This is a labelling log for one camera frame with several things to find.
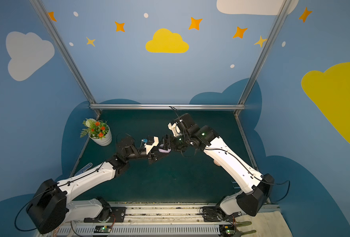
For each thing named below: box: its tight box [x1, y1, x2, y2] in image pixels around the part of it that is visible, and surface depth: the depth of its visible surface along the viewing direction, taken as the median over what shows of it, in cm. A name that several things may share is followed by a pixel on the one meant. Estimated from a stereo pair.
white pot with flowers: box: [80, 118, 113, 147], surface depth 94 cm
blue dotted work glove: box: [74, 162, 93, 177], surface depth 92 cm
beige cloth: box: [235, 210, 293, 237], surface depth 73 cm
